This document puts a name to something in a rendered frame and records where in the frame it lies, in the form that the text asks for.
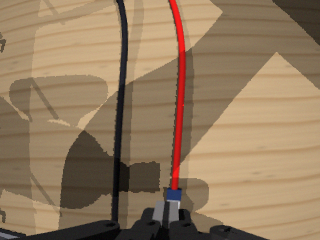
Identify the red cable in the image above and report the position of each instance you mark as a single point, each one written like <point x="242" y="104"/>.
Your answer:
<point x="181" y="91"/>

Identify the black patch cord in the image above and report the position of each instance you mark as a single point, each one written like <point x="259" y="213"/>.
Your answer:
<point x="120" y="106"/>

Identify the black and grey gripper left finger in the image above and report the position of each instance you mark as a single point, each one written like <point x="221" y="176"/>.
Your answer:
<point x="147" y="228"/>

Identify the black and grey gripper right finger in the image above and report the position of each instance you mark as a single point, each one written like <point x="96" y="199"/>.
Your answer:
<point x="179" y="221"/>

